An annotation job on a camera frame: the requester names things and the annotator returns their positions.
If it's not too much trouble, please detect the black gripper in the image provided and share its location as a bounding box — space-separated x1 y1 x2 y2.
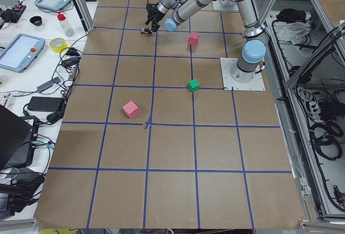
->
145 3 162 28

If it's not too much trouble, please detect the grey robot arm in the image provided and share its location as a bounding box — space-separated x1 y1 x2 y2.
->
141 0 265 41

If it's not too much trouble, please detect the pink foam cube centre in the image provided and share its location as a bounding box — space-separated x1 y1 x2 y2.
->
188 31 200 46

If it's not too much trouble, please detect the green foam cube far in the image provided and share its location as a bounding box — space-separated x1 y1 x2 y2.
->
188 79 200 93

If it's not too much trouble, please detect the clear squeeze bottle red cap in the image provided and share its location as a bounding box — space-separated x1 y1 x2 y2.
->
57 11 75 37

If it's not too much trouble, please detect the pink foam cube side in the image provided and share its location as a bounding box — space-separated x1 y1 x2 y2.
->
122 101 140 119

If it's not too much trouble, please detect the yellow tape roll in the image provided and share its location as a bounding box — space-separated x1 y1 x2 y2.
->
49 37 68 53

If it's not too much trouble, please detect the near teach pendant tablet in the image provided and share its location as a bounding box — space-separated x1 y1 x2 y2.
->
1 33 45 73

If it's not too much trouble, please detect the black power adapter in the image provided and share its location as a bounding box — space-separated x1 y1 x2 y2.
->
27 97 63 112

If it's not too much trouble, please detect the black laptop computer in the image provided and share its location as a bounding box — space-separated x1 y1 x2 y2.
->
1 106 39 169

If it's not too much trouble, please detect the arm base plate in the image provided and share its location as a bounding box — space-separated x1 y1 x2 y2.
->
220 58 266 91
212 0 239 13

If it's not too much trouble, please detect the aluminium frame post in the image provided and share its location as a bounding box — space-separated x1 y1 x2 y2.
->
72 0 94 33

